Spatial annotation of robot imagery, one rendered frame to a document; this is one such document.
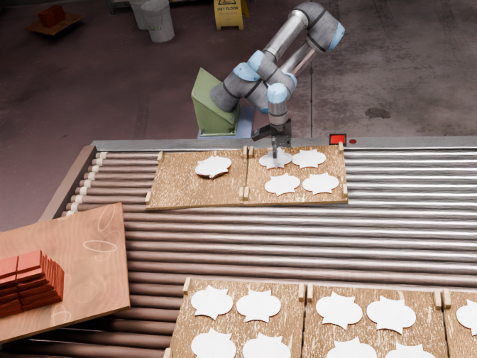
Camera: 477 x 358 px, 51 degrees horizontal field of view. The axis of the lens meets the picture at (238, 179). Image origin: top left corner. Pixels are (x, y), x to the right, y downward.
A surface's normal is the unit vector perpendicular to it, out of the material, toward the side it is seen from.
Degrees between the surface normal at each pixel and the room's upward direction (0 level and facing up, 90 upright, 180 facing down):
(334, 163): 0
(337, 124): 0
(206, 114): 90
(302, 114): 0
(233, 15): 78
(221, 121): 90
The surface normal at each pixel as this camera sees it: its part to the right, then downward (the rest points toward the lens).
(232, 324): -0.14, -0.74
